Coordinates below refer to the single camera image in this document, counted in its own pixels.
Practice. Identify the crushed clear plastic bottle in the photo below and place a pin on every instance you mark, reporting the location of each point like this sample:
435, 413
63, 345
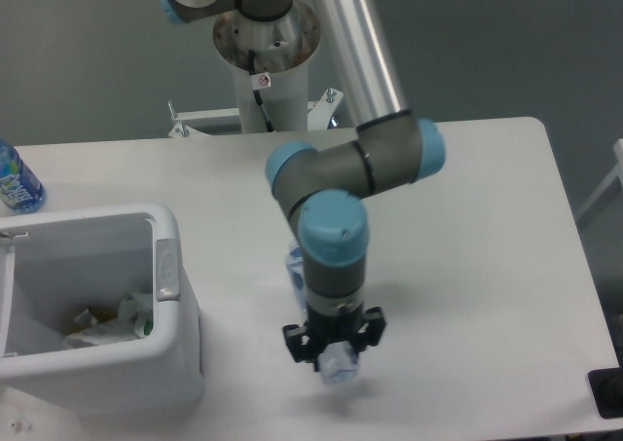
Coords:
338, 363

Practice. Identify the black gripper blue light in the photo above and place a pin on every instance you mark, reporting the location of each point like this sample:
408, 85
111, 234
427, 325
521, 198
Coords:
361, 329

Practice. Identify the white plastic trash can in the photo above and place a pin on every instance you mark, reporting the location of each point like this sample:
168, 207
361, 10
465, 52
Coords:
54, 265

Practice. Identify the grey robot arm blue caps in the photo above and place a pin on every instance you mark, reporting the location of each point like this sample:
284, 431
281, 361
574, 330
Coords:
320, 192

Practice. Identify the blue labelled water bottle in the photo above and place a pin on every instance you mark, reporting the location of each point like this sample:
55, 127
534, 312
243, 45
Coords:
21, 190

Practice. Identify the white paper trash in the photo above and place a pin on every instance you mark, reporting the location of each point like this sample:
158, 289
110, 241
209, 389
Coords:
137, 311

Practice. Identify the trash pile inside can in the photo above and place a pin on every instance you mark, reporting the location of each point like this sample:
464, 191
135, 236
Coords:
93, 327

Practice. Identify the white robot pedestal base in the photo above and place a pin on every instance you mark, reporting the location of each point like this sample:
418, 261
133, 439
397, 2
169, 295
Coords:
272, 85

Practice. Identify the black object at table edge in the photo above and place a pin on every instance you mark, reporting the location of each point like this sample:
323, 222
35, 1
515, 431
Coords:
606, 385

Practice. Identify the white frame at right edge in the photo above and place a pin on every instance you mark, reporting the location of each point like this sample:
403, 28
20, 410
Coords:
605, 192

